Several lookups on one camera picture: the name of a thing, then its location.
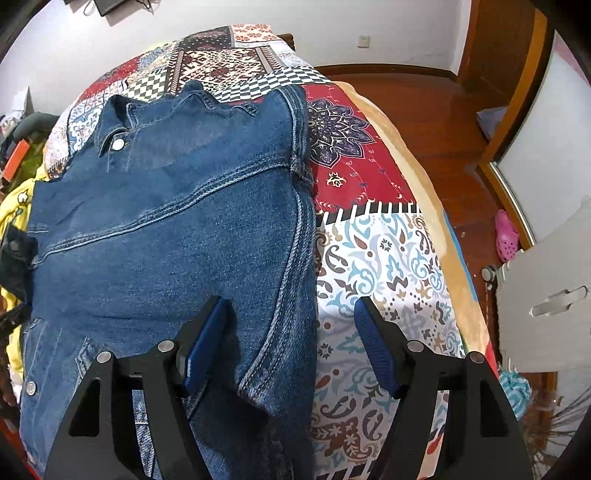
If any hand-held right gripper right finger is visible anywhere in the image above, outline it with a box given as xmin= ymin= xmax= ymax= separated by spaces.
xmin=354 ymin=296 xmax=544 ymax=480

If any patchwork printed bed sheet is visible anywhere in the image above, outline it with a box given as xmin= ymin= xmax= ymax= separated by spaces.
xmin=44 ymin=24 xmax=502 ymax=480

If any yellow printed cloth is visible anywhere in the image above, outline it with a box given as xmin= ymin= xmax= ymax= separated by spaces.
xmin=0 ymin=175 xmax=51 ymax=374

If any wooden framed mirror door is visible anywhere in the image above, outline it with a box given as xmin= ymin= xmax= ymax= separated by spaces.
xmin=478 ymin=9 xmax=591 ymax=247

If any blue denim jacket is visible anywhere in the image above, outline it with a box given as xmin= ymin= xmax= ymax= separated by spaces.
xmin=18 ymin=79 xmax=320 ymax=480

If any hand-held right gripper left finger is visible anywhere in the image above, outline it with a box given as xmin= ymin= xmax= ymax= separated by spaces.
xmin=45 ymin=295 xmax=239 ymax=480

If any cluttered pile of belongings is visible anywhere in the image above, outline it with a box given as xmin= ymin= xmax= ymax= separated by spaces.
xmin=0 ymin=88 xmax=58 ymax=195

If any pink clog shoe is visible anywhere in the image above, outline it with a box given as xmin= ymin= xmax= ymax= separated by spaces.
xmin=495 ymin=209 xmax=520 ymax=264

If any teal patterned cloth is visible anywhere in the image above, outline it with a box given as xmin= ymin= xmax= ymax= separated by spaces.
xmin=499 ymin=370 xmax=532 ymax=418

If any dark cloth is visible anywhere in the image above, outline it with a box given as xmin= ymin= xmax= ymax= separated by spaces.
xmin=0 ymin=226 xmax=38 ymax=305

